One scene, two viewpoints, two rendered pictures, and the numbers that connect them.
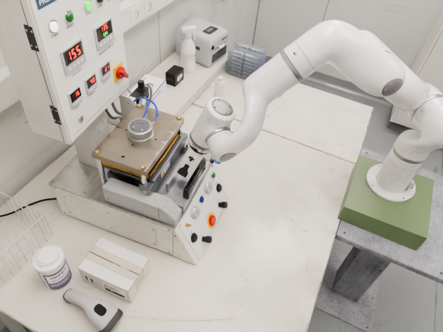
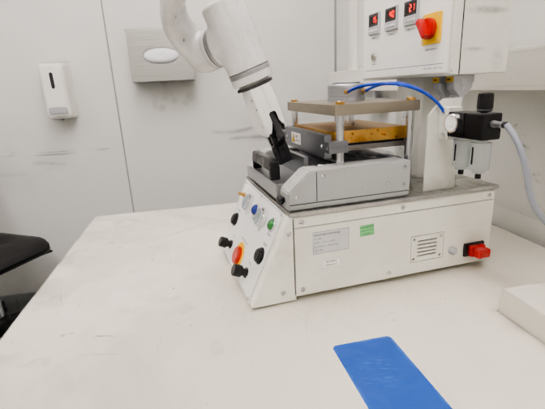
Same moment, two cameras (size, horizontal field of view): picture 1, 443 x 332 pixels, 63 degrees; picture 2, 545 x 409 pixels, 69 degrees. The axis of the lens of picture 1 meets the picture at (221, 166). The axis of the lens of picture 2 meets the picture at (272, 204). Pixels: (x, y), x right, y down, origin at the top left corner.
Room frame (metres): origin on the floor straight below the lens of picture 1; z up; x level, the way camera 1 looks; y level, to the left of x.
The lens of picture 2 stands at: (1.51, -0.33, 1.15)
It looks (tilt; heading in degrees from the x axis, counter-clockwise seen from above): 17 degrees down; 149
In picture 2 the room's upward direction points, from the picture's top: 3 degrees counter-clockwise
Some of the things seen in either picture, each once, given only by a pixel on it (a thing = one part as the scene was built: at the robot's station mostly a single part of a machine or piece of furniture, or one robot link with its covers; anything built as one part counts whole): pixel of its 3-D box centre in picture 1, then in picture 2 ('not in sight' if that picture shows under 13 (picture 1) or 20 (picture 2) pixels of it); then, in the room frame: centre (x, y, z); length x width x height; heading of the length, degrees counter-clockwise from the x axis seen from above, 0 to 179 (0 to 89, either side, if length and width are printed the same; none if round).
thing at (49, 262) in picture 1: (53, 268); not in sight; (0.49, 0.47, 0.83); 0.09 x 0.09 x 0.15
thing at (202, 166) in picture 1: (194, 178); (264, 164); (0.78, 0.08, 0.99); 0.15 x 0.02 x 0.04; 165
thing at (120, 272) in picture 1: (115, 269); not in sight; (0.53, 0.29, 0.80); 0.19 x 0.13 x 0.09; 70
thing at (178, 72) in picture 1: (175, 75); not in sight; (1.61, 0.30, 0.83); 0.09 x 0.06 x 0.07; 160
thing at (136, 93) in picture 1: (140, 101); (468, 135); (1.08, 0.33, 1.05); 0.15 x 0.05 x 0.15; 165
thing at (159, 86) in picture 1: (145, 95); not in sight; (1.41, 0.41, 0.83); 0.23 x 0.12 x 0.07; 167
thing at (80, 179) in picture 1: (136, 170); (358, 181); (0.84, 0.30, 0.93); 0.46 x 0.35 x 0.01; 75
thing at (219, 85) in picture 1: (219, 89); not in sight; (1.55, 0.06, 0.82); 0.05 x 0.05 x 0.14
